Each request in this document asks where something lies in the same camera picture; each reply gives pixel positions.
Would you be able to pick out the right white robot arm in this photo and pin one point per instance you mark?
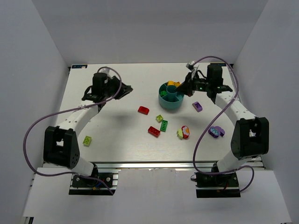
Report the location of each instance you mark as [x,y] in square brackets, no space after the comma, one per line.
[250,138]

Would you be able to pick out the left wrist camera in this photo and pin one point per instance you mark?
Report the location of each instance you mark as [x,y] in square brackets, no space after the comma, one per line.
[104,70]

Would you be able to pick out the left corner label sticker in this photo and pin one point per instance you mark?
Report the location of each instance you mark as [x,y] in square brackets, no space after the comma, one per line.
[79,66]

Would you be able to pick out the teal round divided container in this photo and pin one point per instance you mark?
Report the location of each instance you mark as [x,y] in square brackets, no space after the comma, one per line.
[173,100]

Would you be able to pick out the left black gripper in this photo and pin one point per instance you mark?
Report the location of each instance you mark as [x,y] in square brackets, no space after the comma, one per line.
[119,86]

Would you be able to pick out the light green small lego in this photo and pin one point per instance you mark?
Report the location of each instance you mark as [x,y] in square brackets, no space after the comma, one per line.
[159,118]

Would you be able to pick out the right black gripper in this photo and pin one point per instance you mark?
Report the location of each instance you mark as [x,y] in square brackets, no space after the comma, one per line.
[189,85]

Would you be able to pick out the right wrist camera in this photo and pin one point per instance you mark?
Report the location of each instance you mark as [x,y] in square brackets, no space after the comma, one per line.
[191,67]

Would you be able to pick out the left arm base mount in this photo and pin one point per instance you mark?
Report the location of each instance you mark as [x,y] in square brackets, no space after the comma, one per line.
[85,187]

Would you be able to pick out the yellow rounded lego brick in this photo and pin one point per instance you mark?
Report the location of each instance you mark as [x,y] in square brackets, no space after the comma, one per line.
[170,83]

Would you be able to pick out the red rectangular lego brick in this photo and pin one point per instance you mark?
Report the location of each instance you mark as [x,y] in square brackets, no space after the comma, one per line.
[153,131]

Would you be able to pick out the red flower lego piece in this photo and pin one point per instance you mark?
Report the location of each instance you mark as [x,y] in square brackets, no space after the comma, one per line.
[185,132]

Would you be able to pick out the dark green small lego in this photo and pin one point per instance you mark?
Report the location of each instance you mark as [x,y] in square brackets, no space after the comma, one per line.
[163,93]

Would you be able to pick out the green lego plate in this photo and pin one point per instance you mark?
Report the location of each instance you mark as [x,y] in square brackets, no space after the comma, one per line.
[164,125]

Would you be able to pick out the purple paw lego piece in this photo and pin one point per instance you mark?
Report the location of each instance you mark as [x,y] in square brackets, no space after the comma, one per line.
[216,131]

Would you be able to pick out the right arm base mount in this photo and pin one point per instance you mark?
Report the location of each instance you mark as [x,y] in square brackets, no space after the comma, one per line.
[216,186]

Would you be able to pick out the small purple lego brick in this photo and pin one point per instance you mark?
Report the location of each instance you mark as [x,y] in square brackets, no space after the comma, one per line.
[197,106]

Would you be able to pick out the red curved lego brick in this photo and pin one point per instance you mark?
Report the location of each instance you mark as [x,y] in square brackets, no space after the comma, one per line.
[143,110]

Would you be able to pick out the lime green lego brick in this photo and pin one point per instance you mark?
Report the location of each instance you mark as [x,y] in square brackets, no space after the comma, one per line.
[87,141]

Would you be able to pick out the orange lego brick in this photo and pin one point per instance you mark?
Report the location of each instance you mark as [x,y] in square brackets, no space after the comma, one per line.
[176,84]

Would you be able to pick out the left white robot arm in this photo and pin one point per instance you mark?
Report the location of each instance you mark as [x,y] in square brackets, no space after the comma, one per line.
[61,142]

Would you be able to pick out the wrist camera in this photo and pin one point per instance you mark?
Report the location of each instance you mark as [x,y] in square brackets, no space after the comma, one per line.
[104,70]
[191,67]

